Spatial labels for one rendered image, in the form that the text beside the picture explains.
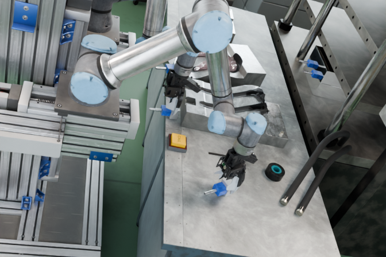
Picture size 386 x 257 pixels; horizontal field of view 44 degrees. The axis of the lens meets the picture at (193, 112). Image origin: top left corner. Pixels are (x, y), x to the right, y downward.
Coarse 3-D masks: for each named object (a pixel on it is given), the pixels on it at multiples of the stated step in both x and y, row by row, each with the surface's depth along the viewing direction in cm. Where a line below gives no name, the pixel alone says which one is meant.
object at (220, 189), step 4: (224, 180) 185; (228, 180) 186; (216, 184) 184; (220, 184) 185; (224, 184) 185; (228, 184) 184; (212, 188) 185; (216, 188) 183; (220, 188) 183; (224, 188) 184; (204, 192) 180; (208, 192) 180; (212, 192) 182; (216, 192) 183; (220, 192) 182; (224, 192) 184; (228, 192) 185
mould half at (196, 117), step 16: (192, 96) 215; (208, 96) 219; (256, 96) 223; (192, 112) 206; (208, 112) 210; (240, 112) 214; (256, 112) 213; (272, 112) 230; (192, 128) 212; (208, 128) 212; (272, 128) 220; (272, 144) 219
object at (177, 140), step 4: (172, 136) 198; (176, 136) 199; (180, 136) 200; (184, 136) 201; (172, 140) 196; (176, 140) 197; (180, 140) 198; (184, 140) 199; (172, 144) 196; (176, 144) 196; (180, 144) 196; (184, 144) 197
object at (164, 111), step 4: (152, 108) 209; (156, 108) 210; (160, 108) 210; (164, 108) 210; (164, 112) 209; (168, 112) 210; (176, 112) 210; (168, 116) 213; (172, 116) 212; (176, 116) 212
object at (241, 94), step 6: (204, 90) 223; (210, 90) 224; (252, 90) 225; (258, 90) 226; (234, 96) 225; (240, 96) 224; (258, 96) 223; (264, 96) 221; (204, 102) 215; (264, 102) 218; (234, 108) 218; (240, 108) 217; (246, 108) 216; (252, 108) 218; (258, 108) 219; (264, 108) 215
